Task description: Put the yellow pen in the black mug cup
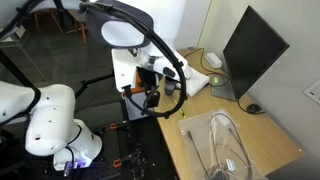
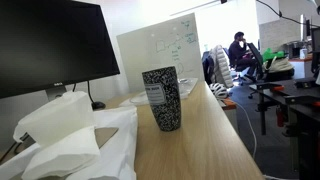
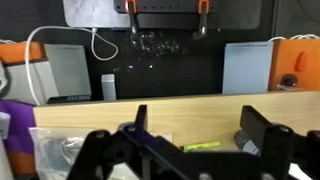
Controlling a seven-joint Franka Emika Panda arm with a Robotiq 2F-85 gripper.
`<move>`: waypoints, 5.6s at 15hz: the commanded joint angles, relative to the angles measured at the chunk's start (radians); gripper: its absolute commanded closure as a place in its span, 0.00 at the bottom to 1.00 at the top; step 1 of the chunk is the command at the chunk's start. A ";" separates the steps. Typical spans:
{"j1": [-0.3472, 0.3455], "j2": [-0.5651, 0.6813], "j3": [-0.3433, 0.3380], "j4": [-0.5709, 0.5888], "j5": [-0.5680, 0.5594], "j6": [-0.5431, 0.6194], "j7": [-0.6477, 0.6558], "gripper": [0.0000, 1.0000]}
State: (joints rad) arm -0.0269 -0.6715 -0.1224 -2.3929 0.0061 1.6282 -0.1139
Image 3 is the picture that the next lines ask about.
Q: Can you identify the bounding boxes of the purple and orange cloth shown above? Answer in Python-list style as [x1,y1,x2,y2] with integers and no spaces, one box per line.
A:
[0,99,38,178]

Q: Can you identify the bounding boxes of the black perforated table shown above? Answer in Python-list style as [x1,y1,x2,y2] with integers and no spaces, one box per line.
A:
[113,0,263,30]

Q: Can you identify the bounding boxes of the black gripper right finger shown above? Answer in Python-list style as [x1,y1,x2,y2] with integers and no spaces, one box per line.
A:
[199,105,320,180]

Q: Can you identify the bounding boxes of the grey box with orange top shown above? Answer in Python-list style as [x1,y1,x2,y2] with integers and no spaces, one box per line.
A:
[0,41,93,106]

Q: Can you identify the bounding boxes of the orange handled clamp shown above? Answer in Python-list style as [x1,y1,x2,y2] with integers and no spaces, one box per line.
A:
[192,0,211,40]
[123,0,139,34]

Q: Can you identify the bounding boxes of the blue grey panel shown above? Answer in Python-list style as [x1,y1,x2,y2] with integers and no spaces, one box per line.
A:
[222,41,274,95]

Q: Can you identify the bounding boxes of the grey metal plate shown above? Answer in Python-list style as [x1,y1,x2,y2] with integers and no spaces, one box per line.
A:
[63,0,131,29]

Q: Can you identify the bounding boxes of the small grey block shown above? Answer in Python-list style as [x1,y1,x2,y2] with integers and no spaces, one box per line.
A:
[101,73,118,102]

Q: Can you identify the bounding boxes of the black speckled mug cup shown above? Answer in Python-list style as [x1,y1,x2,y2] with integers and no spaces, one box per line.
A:
[233,129,264,157]

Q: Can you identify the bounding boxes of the thin white cable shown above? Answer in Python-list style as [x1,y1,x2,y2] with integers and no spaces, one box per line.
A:
[268,33,320,43]

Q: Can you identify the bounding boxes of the flat black device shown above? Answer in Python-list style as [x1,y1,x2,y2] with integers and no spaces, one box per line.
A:
[46,94,93,105]

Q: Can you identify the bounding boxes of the clear plastic bag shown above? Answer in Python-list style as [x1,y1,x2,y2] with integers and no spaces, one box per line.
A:
[29,126,134,180]

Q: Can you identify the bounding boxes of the large orange box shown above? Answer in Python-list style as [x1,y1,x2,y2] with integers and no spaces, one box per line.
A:
[268,39,320,93]

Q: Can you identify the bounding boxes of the white looped cable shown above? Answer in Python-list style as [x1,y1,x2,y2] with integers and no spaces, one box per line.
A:
[24,25,119,106]

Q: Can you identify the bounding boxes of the yellow pen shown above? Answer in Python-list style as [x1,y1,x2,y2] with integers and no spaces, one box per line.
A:
[179,141,221,153]

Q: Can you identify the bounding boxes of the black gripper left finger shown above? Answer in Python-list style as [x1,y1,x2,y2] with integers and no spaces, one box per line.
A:
[68,104,188,180]

